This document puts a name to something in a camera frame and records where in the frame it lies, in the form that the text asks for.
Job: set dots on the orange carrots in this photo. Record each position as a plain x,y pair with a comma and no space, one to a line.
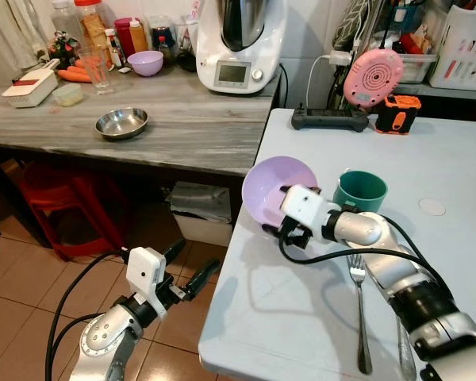
73,75

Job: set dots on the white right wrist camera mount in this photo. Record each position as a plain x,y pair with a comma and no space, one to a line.
305,205

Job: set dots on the small purple bowl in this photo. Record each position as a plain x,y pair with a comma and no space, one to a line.
145,63

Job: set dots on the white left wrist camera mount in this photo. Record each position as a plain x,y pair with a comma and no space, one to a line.
145,270

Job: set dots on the stainless steel bowl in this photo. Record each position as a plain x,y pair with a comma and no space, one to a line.
121,124

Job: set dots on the white kitchen machine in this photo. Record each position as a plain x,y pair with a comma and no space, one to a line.
239,48

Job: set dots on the orange sauce bottle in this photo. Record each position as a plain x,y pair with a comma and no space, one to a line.
139,36

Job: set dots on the red plastic stool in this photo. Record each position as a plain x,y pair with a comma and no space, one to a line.
71,206

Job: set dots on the white plastic basket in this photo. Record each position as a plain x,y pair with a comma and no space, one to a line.
464,51

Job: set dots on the small clear plastic container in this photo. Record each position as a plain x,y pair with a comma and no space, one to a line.
67,95

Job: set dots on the steel spoon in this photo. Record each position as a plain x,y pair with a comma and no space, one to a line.
405,349

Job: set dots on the clear storage box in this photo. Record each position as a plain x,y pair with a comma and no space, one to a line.
419,67

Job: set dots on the green plastic cup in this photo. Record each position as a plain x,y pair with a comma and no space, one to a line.
362,194

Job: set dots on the orange and black device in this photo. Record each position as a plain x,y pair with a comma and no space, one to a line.
397,116

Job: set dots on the white box grater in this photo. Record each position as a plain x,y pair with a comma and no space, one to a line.
30,86

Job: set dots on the white bin with grey bag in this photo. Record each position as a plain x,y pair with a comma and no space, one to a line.
200,213

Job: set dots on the large purple plastic bowl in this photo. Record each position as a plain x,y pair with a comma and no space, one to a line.
262,190

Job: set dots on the red canister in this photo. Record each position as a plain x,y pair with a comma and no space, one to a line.
124,36

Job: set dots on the dark glass jar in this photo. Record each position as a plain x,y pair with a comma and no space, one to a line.
164,41

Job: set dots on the small flower ornament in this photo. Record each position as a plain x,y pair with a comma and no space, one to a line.
63,48

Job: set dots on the grey curtain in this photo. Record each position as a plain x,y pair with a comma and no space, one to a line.
12,32

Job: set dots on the white round coaster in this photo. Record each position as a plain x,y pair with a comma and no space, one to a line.
432,207

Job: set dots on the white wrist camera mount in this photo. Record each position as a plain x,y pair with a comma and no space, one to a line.
305,205
145,270

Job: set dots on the red lidded snack jar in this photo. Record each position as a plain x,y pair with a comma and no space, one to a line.
93,24

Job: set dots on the clear plastic bottle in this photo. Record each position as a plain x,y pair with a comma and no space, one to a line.
65,20

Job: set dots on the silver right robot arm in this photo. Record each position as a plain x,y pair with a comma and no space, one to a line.
404,294

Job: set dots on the pink round device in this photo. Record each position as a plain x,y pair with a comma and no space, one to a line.
373,77

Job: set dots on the clear drinking glass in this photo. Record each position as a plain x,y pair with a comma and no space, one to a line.
97,71

